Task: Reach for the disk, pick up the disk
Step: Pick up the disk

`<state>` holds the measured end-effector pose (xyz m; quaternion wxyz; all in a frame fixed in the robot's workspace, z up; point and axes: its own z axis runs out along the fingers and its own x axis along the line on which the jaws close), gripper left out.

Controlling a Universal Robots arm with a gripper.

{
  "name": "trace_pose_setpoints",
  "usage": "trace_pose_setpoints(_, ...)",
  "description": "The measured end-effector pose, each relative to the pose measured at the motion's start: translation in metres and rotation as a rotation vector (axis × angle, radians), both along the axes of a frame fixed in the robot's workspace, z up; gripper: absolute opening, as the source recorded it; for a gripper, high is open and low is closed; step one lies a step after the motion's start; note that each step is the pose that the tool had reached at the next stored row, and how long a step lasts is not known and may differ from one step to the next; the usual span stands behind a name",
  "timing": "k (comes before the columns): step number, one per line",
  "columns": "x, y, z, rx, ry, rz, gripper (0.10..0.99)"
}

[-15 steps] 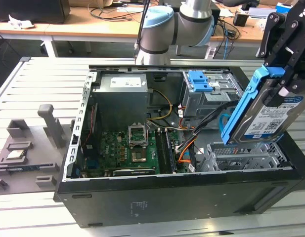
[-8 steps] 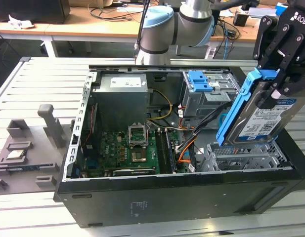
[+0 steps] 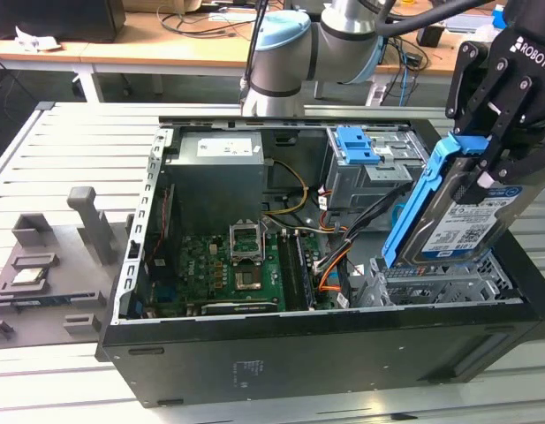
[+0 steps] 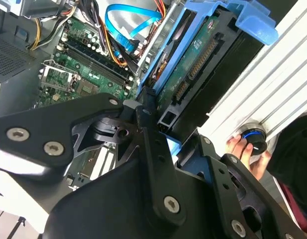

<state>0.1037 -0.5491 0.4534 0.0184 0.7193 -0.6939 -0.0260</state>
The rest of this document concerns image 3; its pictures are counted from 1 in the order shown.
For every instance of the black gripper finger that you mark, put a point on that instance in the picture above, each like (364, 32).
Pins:
(495, 137)
(462, 79)

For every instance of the hard disk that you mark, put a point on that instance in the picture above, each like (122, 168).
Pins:
(466, 229)

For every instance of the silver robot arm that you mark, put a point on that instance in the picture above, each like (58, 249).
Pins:
(289, 62)

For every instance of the metal disk bay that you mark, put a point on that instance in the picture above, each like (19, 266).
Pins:
(431, 276)

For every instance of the grey metal drive cage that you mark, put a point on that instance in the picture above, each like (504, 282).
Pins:
(356, 185)

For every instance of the green RAM stick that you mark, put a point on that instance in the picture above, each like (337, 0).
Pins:
(305, 274)

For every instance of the black RAM slot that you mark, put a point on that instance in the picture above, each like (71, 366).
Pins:
(287, 274)

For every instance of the grey power supply unit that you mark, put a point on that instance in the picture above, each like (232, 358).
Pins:
(214, 176)

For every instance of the CPU socket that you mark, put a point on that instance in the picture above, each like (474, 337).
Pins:
(249, 278)

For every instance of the wooden desk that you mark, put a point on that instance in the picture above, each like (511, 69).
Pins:
(166, 53)

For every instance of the black PC case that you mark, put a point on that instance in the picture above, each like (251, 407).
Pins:
(298, 362)

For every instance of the black graphics card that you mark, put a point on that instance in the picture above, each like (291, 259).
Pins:
(236, 308)

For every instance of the green motherboard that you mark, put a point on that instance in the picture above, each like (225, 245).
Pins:
(201, 269)

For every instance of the large black box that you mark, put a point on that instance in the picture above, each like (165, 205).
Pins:
(69, 17)

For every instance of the white crumpled paper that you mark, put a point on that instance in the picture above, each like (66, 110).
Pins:
(38, 42)

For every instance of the silver CPU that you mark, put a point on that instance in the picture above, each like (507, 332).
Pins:
(29, 276)

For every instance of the grey parts rack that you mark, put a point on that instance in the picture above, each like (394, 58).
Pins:
(42, 318)

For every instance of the blue plastic drive bracket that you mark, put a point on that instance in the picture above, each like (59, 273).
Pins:
(351, 150)

